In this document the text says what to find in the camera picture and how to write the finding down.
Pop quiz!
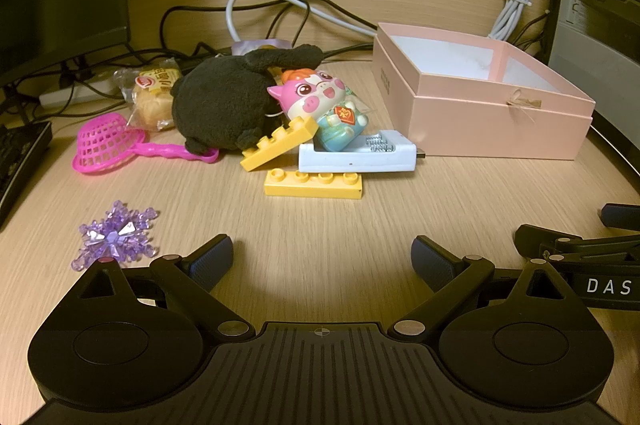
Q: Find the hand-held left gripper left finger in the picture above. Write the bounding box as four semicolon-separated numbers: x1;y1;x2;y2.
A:
60;234;257;342

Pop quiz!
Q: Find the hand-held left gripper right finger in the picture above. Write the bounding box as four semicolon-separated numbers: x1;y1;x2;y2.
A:
392;235;588;341

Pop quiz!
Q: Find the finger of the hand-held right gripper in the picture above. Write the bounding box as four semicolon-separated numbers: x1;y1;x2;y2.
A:
599;203;640;231
515;224;640;263

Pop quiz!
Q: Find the purple crystal snowflake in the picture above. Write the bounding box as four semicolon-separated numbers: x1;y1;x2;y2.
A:
69;200;161;272

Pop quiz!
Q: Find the yellow toy brick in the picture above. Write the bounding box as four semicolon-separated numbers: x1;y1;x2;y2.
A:
239;115;319;174
264;168;366;200

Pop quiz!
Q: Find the light blue battery charger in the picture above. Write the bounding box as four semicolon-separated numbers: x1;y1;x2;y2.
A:
298;131;428;180

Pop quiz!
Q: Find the pink cardboard box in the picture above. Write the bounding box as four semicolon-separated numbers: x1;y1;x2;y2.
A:
371;22;596;160

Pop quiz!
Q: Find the black plush toy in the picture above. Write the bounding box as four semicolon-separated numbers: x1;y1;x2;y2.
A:
170;45;323;157

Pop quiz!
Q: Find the pink plastic strainer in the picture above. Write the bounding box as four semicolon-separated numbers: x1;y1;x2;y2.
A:
71;114;221;176

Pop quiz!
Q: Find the bread packet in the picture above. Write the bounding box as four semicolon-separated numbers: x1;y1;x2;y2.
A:
112;57;185;133

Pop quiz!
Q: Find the pink cat toy figure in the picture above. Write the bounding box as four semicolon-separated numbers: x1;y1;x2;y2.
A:
266;67;371;153

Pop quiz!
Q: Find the clear plastic packet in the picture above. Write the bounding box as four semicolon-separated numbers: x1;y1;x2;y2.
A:
231;37;291;56

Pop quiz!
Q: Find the white power strip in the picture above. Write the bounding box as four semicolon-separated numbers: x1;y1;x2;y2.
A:
39;70;131;110

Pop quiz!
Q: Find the black keyboard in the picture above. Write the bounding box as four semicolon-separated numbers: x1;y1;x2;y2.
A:
0;121;53;231

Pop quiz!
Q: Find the black cable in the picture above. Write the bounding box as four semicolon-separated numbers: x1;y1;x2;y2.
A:
159;0;376;62
515;9;551;56

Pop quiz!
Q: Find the grey cable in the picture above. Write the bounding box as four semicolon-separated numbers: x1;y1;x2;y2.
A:
225;0;378;50

